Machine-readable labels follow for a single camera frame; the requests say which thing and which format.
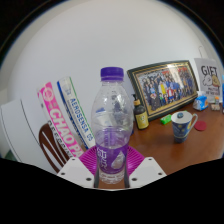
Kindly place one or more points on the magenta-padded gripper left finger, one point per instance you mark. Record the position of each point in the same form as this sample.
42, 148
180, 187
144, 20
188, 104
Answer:
76, 171

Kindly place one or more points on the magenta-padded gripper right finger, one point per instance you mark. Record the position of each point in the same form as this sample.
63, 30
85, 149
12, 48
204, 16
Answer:
146, 170

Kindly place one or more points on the clear purple-label water bottle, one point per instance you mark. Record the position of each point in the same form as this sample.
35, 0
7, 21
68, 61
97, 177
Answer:
110, 133

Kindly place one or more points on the pink shuttlecock tube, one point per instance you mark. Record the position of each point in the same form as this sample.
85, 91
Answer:
60, 123

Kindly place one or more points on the amber yellow-label pump bottle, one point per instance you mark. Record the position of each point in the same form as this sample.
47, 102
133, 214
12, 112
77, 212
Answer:
141, 116

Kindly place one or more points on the small green packet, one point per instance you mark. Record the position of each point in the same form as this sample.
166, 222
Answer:
165, 119

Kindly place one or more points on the blue yellow painted mug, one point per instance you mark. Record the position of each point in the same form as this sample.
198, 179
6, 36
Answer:
181, 128

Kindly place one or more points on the white green shuttlecock tube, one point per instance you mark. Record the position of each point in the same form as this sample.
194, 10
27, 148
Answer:
78, 110

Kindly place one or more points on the flat round red coaster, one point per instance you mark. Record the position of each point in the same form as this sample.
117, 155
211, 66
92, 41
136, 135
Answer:
201, 125

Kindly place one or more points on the framed group picture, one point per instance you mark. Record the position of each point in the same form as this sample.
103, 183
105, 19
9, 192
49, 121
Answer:
165, 88

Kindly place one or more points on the blue tissue pack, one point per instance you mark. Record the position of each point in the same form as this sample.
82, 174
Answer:
201, 101

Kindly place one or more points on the small puzzle cube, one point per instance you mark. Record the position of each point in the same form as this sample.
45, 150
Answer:
217, 99

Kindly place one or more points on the white printed paper gift bag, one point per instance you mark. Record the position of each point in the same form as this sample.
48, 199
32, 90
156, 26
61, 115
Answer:
208, 78

